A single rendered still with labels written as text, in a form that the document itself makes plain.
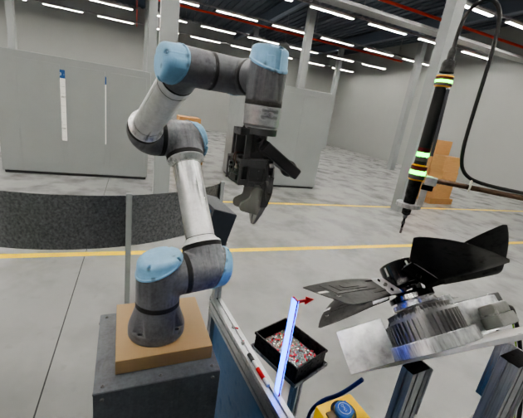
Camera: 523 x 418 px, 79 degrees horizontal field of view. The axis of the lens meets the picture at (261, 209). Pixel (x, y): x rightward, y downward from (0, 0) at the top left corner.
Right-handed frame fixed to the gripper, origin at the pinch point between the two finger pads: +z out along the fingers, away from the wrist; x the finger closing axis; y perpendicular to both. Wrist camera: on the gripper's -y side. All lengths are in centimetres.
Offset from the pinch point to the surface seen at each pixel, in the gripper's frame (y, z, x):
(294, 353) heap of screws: -31, 58, -13
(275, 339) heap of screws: -28, 58, -22
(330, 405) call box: -12.6, 35.7, 23.1
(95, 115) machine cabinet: 24, 29, -617
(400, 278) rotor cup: -55, 22, 2
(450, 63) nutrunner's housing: -49, -42, 1
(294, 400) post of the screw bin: -32, 75, -9
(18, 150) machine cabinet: 145, 104, -632
